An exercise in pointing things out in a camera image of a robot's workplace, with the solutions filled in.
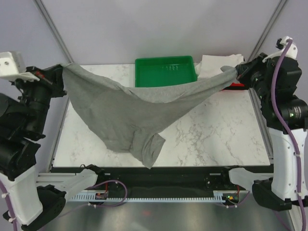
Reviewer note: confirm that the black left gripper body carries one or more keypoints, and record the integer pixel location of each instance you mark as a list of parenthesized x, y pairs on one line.
[(38, 94)]

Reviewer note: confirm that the right aluminium frame post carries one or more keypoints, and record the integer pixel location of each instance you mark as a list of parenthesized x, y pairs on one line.
[(269, 26)]

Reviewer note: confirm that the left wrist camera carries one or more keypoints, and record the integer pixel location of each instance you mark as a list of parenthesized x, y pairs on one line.
[(12, 67)]

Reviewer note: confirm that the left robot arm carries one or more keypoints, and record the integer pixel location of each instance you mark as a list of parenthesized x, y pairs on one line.
[(22, 123)]

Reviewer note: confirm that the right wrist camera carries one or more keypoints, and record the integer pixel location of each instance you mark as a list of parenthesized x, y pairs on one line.
[(284, 45)]

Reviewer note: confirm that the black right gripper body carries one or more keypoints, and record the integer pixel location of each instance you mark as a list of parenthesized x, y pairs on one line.
[(253, 76)]

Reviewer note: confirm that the red folded t-shirt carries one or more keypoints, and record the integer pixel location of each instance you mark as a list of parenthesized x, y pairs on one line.
[(235, 86)]

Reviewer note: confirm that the grey t-shirt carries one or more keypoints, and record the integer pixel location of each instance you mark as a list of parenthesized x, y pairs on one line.
[(130, 120)]

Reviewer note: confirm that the green plastic tray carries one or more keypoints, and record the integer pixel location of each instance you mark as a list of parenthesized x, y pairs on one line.
[(164, 71)]

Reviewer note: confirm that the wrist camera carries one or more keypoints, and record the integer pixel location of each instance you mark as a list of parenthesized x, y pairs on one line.
[(284, 45), (12, 67)]

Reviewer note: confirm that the white folded t-shirt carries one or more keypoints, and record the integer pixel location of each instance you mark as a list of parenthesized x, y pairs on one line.
[(210, 65)]

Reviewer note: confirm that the aluminium frame post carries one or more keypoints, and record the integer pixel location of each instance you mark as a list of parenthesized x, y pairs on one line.
[(53, 29), (269, 26)]

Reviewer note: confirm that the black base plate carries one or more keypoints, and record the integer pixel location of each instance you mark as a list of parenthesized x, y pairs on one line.
[(166, 181)]

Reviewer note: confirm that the white slotted cable duct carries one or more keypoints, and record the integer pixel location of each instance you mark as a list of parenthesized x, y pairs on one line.
[(94, 197)]

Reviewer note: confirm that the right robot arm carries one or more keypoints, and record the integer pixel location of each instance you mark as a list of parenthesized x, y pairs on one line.
[(286, 118)]

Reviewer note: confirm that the left aluminium frame post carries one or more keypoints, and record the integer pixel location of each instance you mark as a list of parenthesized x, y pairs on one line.
[(53, 29)]

